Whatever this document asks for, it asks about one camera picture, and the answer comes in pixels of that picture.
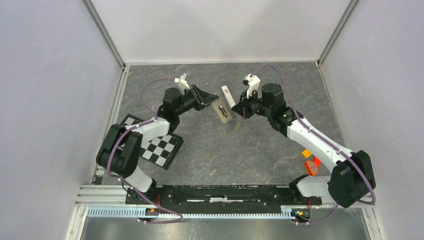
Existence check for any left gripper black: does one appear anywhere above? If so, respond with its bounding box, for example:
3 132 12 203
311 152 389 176
175 84 220 117

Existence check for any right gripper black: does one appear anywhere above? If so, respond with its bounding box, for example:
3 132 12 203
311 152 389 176
231 88 272 120

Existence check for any white black remote control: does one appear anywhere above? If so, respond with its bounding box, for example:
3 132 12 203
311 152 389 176
221 85 236 108

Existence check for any beige remote battery cover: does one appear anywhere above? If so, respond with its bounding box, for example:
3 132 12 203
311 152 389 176
232 121 242 133

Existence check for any white remote with buttons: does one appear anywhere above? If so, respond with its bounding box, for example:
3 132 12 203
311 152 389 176
211 99 233 124

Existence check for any battery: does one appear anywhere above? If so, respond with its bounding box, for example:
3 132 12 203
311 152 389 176
218 105 229 119

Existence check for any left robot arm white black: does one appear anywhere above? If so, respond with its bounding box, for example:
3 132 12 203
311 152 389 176
95 85 219 204

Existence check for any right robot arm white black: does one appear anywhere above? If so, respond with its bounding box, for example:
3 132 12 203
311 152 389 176
231 80 376 208

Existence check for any black white checkerboard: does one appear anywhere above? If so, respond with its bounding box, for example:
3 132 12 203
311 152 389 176
121 114 184 170

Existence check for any small yellow block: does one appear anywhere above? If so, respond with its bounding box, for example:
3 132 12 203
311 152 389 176
301 149 312 159

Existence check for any red rectangular block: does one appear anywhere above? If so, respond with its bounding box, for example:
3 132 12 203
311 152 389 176
313 157 321 167

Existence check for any orange translucent semicircle block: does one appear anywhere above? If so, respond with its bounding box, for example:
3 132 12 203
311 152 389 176
304 160 320 176

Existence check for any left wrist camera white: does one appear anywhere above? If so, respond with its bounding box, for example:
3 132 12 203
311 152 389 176
174 73 190 91

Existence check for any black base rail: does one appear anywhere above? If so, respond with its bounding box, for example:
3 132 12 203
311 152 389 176
146 184 322 214

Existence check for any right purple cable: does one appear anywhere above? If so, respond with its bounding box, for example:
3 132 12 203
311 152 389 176
250 63 377 206

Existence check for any purple cable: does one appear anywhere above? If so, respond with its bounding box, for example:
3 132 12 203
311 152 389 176
250 63 377 206
105 78 185 224

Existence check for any white toothed cable duct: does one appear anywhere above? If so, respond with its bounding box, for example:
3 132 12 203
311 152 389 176
87 206 304 220

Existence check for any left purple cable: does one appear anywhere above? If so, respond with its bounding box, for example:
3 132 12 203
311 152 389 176
105 78 185 224

